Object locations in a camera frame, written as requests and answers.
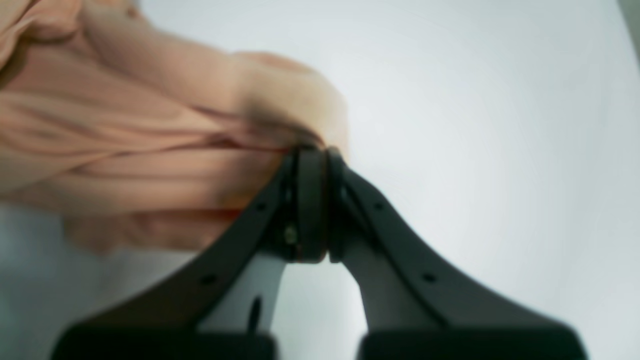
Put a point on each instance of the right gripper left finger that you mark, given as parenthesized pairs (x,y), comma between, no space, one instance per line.
(220,305)

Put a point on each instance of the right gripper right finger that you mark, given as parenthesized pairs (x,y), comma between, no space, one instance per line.
(417,305)

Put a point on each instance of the peach T-shirt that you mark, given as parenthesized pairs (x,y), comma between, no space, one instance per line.
(138,138)

